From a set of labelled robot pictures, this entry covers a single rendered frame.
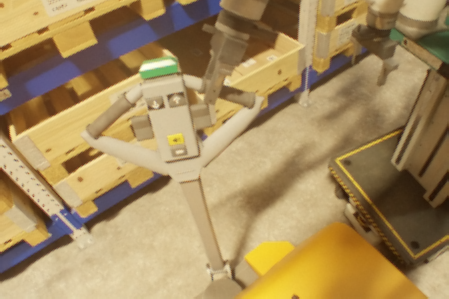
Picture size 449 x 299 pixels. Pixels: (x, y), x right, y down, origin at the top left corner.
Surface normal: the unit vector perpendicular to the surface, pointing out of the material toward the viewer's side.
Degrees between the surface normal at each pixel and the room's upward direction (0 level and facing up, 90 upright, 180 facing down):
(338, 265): 0
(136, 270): 0
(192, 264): 0
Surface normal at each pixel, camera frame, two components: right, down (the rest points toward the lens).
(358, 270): -0.10, -0.67
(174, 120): 0.14, 0.50
